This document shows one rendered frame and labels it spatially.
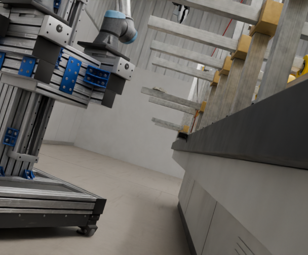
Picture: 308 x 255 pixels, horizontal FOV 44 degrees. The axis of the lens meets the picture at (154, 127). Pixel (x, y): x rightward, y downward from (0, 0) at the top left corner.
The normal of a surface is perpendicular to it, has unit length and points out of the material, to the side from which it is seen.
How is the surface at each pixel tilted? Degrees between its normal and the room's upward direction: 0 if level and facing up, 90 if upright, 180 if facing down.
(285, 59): 90
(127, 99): 90
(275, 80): 90
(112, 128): 90
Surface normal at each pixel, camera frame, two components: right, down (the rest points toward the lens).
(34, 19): -0.53, -0.20
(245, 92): -0.02, -0.05
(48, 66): 0.80, 0.22
